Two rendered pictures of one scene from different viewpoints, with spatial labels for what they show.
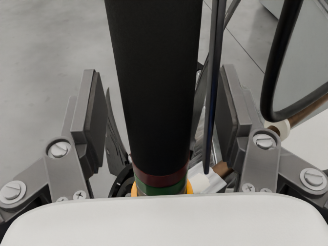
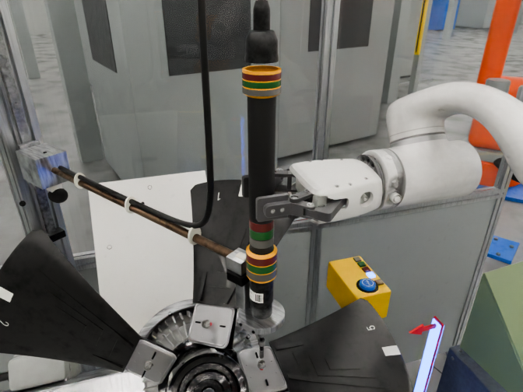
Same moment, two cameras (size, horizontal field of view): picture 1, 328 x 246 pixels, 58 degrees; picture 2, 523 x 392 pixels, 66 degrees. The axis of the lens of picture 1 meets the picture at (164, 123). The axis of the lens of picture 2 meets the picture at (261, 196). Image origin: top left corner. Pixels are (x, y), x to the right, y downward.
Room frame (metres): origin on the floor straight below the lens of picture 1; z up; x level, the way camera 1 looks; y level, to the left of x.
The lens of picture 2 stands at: (0.22, 0.44, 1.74)
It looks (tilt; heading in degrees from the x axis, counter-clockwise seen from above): 27 degrees down; 254
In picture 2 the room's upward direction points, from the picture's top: straight up
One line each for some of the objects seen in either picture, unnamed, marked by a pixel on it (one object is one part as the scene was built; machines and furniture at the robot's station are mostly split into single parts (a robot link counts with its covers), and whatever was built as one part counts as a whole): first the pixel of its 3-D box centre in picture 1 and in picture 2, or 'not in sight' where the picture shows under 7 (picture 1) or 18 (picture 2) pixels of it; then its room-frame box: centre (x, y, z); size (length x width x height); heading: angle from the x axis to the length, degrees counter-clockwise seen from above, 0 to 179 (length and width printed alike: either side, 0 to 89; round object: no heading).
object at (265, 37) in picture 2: not in sight; (261, 198); (0.10, 0.00, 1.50); 0.04 x 0.04 x 0.46
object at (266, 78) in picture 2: not in sight; (261, 75); (0.10, 0.00, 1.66); 0.04 x 0.04 x 0.01
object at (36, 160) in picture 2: not in sight; (43, 164); (0.47, -0.50, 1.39); 0.10 x 0.07 x 0.08; 126
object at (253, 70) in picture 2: not in sight; (261, 82); (0.10, 0.00, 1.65); 0.04 x 0.04 x 0.03
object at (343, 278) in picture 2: not in sight; (356, 290); (-0.26, -0.30, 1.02); 0.16 x 0.10 x 0.11; 91
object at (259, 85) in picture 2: not in sight; (261, 82); (0.10, 0.00, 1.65); 0.04 x 0.04 x 0.01
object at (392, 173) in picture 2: not in sight; (377, 180); (-0.07, 0.00, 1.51); 0.09 x 0.03 x 0.08; 91
